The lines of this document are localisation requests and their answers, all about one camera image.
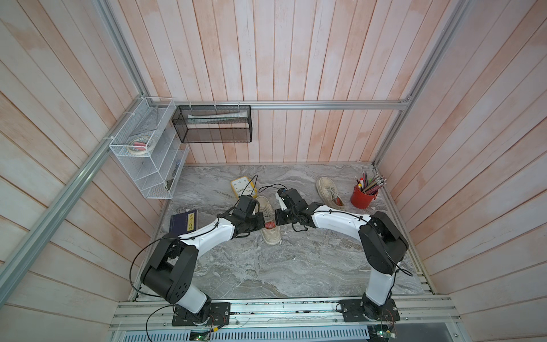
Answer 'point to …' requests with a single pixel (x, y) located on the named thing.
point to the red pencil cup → (361, 199)
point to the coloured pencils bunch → (371, 185)
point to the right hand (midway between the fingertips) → (275, 215)
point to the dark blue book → (183, 223)
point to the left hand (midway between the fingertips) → (262, 224)
